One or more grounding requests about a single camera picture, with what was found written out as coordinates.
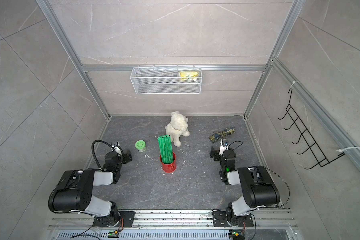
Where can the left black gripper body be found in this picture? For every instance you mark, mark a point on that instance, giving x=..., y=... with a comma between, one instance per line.
x=123, y=160

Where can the small green lidded jar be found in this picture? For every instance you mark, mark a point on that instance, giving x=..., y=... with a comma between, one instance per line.
x=140, y=145

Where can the red cylindrical container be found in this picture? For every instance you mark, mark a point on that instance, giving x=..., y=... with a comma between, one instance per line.
x=169, y=168

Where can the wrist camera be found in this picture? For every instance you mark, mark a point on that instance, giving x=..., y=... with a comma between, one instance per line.
x=117, y=148
x=224, y=144

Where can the white wire mesh basket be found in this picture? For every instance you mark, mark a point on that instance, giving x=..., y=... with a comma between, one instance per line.
x=164, y=80

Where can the metal base rail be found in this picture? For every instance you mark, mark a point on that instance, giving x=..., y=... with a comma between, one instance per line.
x=176, y=225

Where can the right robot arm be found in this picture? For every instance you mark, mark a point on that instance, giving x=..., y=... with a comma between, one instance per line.
x=258, y=189

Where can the white plush dog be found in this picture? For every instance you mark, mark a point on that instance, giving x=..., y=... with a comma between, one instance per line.
x=177, y=127

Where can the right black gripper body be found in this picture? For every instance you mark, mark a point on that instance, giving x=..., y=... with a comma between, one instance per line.
x=218, y=158

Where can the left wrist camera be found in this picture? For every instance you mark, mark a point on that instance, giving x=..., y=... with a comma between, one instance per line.
x=117, y=148

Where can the camouflage cloth pouch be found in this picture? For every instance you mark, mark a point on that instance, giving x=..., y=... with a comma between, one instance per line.
x=215, y=136

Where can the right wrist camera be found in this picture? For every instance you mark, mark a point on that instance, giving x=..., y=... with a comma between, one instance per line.
x=224, y=144

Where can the green straw bundle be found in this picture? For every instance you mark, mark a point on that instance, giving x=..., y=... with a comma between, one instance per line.
x=166, y=151

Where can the black wire hook rack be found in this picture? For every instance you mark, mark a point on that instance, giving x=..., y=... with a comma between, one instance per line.
x=305, y=136

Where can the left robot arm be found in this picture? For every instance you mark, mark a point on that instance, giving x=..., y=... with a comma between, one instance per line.
x=74, y=192

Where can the yellow sponge in basket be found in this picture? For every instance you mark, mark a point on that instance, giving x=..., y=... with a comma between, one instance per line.
x=188, y=75

